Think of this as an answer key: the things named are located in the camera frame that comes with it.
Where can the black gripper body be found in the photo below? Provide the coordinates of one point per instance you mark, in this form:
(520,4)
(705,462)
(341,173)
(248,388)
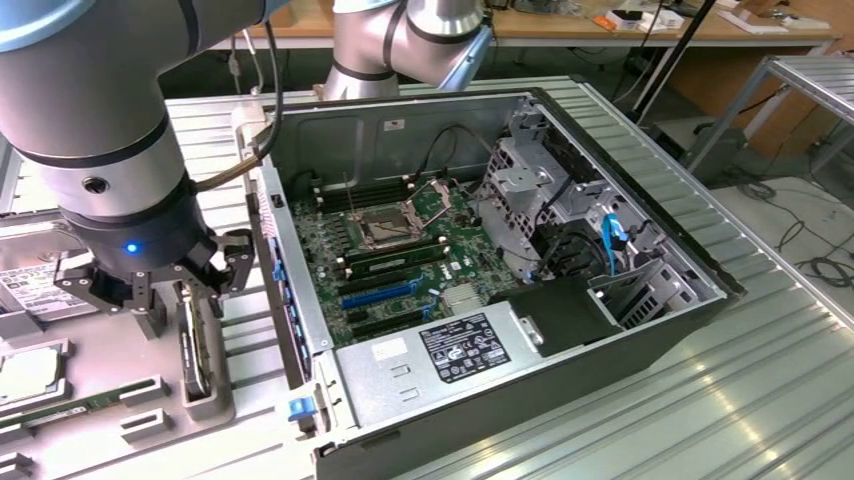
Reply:
(134,235)

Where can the black graphics card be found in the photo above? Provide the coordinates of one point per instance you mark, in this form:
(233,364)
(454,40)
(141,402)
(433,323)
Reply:
(197,350)

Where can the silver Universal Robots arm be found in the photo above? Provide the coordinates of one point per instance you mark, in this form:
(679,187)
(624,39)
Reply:
(88,100)

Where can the grey parts rack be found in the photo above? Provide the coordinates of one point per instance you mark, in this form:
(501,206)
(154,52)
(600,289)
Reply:
(101,360)

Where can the silver hard disk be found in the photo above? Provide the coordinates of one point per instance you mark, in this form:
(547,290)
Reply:
(27,295)

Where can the long black expansion slot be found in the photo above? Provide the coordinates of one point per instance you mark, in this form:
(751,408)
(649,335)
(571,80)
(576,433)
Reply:
(374,289)
(390,325)

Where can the thin locking lever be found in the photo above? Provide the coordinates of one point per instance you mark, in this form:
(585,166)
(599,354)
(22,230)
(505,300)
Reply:
(349,195)

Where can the CPU chip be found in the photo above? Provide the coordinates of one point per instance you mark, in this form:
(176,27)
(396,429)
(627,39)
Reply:
(27,372)

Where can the CPU socket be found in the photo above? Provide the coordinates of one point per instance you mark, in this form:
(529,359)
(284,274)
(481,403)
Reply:
(384,230)

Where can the black RAM slot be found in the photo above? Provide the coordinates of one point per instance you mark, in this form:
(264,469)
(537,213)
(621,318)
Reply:
(364,189)
(394,250)
(368,198)

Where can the RAM stick in slot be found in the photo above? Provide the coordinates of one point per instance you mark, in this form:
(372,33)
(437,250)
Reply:
(397,264)

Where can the green loose RAM stick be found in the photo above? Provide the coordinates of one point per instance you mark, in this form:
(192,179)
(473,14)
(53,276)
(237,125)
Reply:
(68,411)

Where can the blue case latch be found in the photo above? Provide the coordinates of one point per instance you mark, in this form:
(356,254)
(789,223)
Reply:
(298,407)

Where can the metal socket cover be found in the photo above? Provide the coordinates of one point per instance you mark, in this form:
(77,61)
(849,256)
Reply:
(430,200)

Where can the silver power supply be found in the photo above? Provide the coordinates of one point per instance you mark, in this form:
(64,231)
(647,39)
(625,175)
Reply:
(401,380)

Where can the silver chipset heatsink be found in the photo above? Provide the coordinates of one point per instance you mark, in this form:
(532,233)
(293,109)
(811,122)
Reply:
(461,297)

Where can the green motherboard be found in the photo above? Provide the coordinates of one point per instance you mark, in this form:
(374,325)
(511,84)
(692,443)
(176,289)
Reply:
(461,235)

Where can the silver drive cage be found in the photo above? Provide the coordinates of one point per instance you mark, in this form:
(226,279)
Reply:
(524,180)

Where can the black plastic shroud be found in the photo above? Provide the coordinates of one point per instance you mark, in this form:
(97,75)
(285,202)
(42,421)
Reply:
(561,315)

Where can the black open PC case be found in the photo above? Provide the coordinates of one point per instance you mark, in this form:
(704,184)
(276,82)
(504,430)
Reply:
(535,425)

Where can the silver disk bay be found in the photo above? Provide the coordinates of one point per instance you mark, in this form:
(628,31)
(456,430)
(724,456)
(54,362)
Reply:
(661,295)

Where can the orange white small box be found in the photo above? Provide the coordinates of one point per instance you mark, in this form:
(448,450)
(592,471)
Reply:
(609,22)

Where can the black equipment box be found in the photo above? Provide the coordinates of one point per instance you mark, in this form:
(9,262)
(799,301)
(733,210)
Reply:
(715,150)

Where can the black slanted pole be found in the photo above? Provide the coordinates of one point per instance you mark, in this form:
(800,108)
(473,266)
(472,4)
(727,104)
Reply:
(675,55)

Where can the white flat box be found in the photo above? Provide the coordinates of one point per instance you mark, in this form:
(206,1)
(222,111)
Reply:
(664,21)

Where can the white paper stack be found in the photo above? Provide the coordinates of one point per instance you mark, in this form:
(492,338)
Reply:
(755,22)

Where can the wooden desk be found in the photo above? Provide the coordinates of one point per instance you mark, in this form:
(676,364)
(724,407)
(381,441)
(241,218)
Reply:
(801,30)

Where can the metal frame table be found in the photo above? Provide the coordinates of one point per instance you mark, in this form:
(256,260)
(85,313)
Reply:
(821,85)

